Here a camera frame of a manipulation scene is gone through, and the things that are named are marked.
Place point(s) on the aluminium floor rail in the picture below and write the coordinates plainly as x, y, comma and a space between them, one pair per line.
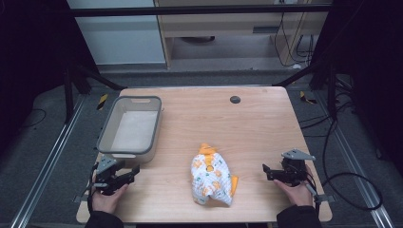
47, 164
351, 158

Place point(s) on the person's right hand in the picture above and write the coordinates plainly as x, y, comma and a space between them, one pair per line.
296, 193

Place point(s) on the person's left hand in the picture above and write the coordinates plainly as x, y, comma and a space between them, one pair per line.
107, 199

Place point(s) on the white and orange baby garment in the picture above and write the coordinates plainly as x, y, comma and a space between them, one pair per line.
210, 177

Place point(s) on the black and yellow tape strip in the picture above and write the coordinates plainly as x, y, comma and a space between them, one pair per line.
102, 102
305, 98

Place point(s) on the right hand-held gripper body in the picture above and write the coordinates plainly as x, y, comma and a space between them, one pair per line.
294, 167

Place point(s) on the white cabinet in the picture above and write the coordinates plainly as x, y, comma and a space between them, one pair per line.
120, 38

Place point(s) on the light wooden desk unit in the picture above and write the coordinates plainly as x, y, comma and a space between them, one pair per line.
221, 27

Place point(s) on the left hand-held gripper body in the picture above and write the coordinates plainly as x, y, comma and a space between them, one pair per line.
106, 166

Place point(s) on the black horizontal frame bar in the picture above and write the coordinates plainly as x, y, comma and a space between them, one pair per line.
190, 10

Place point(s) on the white basket with grey rim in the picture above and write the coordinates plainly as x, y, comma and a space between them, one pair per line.
133, 129

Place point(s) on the black metal stand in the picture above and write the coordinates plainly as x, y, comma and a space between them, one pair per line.
69, 95
331, 91

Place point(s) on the grey metal table bracket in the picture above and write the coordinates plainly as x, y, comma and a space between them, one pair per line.
80, 199
324, 198

